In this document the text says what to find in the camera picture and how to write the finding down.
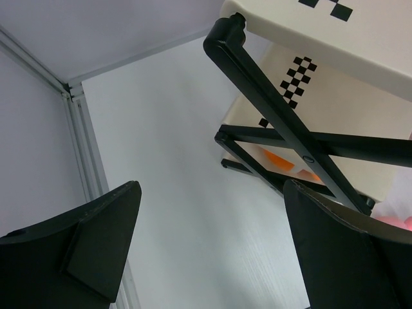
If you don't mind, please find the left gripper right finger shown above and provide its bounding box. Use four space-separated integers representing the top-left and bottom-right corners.
283 180 411 308

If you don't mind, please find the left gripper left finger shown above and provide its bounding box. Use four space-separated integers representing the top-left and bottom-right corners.
1 181 142 308

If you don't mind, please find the orange shark plush under shelf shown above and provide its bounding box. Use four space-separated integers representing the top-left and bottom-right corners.
263 149 321 182

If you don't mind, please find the beige three-tier shelf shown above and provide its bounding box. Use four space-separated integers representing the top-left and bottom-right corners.
203 1 411 215

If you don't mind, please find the pink striped frog plush front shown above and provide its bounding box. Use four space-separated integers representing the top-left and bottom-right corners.
372 167 411 230

